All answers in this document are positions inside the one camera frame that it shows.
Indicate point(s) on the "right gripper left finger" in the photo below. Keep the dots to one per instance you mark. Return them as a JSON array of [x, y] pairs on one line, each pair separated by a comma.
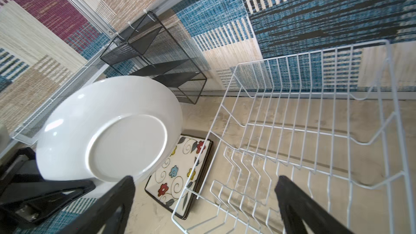
[[109, 214]]

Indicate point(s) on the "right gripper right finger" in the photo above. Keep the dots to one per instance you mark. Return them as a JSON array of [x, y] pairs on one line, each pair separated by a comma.
[[298, 211]]

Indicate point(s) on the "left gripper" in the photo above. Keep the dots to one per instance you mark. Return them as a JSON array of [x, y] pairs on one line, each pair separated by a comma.
[[26, 201]]

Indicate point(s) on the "white round plate four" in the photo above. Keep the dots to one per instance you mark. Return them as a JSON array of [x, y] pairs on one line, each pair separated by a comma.
[[117, 127]]

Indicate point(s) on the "white mesh wall basket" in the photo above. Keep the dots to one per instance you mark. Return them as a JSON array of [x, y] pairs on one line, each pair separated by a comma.
[[28, 131]]

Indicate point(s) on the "white wire dish rack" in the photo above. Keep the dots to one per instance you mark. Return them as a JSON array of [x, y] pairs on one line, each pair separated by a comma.
[[331, 127]]

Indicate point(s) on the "black wire shelf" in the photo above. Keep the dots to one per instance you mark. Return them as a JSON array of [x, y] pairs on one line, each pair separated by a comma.
[[160, 48]]

